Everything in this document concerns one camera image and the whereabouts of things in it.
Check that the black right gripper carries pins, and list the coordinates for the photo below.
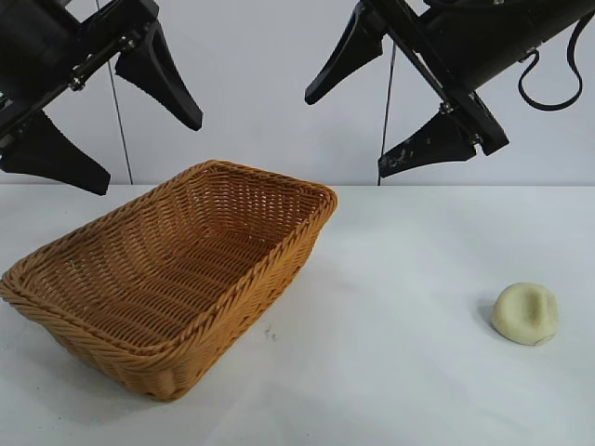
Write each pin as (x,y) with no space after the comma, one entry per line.
(474,42)

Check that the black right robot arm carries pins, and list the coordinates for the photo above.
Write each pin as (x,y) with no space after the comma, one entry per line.
(558,14)

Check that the pale yellow egg yolk pastry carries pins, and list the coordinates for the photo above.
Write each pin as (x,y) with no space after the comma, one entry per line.
(520,316)

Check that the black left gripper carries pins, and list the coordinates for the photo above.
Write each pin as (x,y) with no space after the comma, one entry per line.
(32,42)

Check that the brown woven wicker basket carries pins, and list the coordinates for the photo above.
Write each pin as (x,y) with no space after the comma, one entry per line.
(186,279)

